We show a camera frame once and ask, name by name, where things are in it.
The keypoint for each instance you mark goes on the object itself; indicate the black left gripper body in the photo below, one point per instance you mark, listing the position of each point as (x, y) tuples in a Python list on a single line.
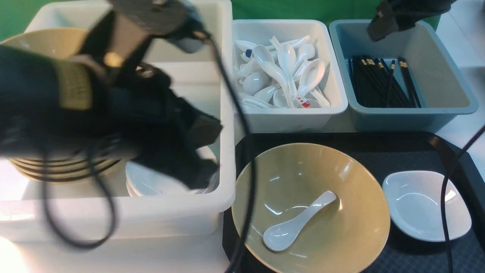
[(141, 119)]

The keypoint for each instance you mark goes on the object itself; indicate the white ceramic soup spoon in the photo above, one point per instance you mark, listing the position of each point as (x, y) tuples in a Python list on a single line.
[(281, 236)]

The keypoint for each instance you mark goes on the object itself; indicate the yellow noodle bowl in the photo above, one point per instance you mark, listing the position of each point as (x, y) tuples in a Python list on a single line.
[(345, 236)]

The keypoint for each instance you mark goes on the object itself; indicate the white square sauce dish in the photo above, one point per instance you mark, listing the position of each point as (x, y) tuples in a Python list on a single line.
[(414, 199)]

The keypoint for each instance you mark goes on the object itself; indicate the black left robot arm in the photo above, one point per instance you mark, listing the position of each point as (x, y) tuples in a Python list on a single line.
[(56, 109)]

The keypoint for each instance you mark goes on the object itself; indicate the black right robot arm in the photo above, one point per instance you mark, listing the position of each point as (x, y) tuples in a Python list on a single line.
[(394, 16)]

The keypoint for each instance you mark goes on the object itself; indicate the stack of yellow noodle bowls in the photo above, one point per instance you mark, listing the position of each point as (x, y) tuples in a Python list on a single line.
[(60, 43)]

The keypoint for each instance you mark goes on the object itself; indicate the stack of white sauce dishes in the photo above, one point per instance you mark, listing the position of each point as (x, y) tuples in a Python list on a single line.
[(141, 181)]

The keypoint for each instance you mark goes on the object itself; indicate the large white plastic bin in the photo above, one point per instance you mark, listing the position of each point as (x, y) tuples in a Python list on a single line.
[(84, 211)]

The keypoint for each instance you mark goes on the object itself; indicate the pile of white soup spoons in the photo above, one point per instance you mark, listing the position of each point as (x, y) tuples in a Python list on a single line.
[(281, 75)]

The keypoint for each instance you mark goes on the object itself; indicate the white spoon bin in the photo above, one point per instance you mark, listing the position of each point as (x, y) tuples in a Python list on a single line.
[(271, 121)]

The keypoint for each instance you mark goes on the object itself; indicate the bundle of black chopsticks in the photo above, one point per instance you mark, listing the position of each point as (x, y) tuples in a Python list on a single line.
[(377, 84)]

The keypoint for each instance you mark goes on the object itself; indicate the blue-grey chopstick bin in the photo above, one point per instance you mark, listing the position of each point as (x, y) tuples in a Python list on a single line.
[(441, 88)]

